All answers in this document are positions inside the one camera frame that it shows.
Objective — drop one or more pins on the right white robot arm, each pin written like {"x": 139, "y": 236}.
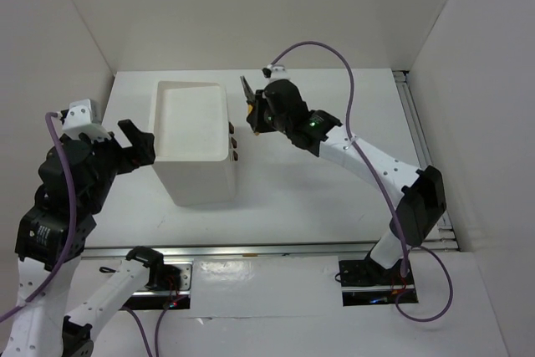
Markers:
{"x": 415, "y": 196}

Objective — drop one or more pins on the aluminium rail front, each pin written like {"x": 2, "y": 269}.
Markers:
{"x": 248, "y": 251}

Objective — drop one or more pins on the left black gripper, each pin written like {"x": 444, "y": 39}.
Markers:
{"x": 143, "y": 150}

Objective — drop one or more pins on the aluminium rail right side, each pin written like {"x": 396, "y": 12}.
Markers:
{"x": 443, "y": 238}

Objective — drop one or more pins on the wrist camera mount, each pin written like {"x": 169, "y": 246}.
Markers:
{"x": 275, "y": 72}
{"x": 84, "y": 117}

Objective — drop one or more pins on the white drawer cabinet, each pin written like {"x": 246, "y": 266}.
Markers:
{"x": 195, "y": 150}

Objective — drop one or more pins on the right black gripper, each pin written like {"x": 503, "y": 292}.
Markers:
{"x": 260, "y": 126}

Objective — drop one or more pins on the yellow black pliers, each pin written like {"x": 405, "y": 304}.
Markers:
{"x": 250, "y": 96}

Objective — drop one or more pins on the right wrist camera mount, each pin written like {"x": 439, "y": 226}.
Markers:
{"x": 275, "y": 72}

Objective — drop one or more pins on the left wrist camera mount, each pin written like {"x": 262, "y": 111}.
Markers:
{"x": 84, "y": 117}

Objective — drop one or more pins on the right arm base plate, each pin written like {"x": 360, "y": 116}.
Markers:
{"x": 365, "y": 283}

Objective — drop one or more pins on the aluminium rail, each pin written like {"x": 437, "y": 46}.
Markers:
{"x": 443, "y": 238}
{"x": 248, "y": 251}

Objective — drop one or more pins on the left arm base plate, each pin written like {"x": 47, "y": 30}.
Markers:
{"x": 172, "y": 292}

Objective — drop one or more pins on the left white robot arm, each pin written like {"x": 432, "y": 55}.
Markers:
{"x": 76, "y": 179}

